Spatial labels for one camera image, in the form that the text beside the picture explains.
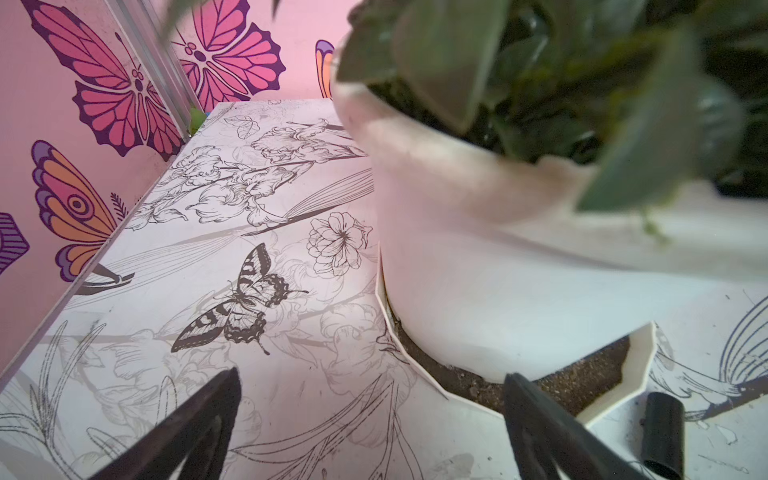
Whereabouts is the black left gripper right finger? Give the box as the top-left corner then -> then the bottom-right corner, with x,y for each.
503,373 -> 644,480

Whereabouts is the white pot saucer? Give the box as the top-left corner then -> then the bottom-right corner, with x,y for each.
375,261 -> 657,426

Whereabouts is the black pen cap near pot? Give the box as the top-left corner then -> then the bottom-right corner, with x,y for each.
640,392 -> 685,480

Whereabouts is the green potted plant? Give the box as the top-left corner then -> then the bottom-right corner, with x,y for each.
161,0 -> 768,212

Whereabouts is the white plant pot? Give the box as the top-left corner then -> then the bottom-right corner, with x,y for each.
331,72 -> 767,383

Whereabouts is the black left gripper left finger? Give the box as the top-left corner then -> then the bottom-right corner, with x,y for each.
93,368 -> 242,479

